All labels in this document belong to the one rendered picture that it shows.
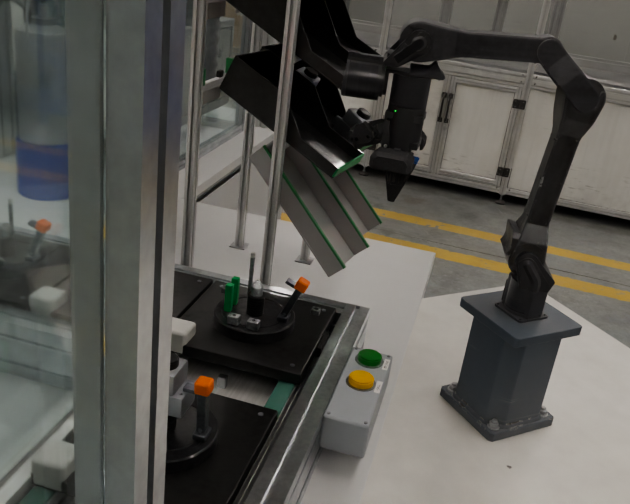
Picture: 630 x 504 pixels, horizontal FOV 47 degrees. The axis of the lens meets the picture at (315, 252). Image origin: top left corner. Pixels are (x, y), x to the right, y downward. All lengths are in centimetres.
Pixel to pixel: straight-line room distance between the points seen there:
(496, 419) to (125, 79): 111
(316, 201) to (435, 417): 51
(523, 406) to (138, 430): 105
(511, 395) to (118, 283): 104
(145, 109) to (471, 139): 496
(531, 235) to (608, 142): 400
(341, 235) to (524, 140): 372
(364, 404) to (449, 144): 418
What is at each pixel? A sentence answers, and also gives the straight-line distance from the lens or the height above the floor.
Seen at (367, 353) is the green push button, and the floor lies 97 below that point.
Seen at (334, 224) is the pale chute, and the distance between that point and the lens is 152.
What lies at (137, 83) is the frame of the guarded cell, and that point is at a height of 155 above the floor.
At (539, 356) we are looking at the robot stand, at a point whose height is 101.
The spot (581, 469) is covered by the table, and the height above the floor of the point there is 86.
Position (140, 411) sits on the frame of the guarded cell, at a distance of 30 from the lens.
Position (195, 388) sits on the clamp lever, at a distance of 93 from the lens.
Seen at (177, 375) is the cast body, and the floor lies 108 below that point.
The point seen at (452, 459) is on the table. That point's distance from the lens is 123.
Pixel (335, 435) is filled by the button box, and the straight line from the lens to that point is 111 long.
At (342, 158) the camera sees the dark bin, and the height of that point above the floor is 120.
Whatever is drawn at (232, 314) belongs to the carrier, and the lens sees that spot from 122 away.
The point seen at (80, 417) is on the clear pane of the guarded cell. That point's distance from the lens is 29.
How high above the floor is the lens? 161
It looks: 24 degrees down
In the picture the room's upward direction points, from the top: 7 degrees clockwise
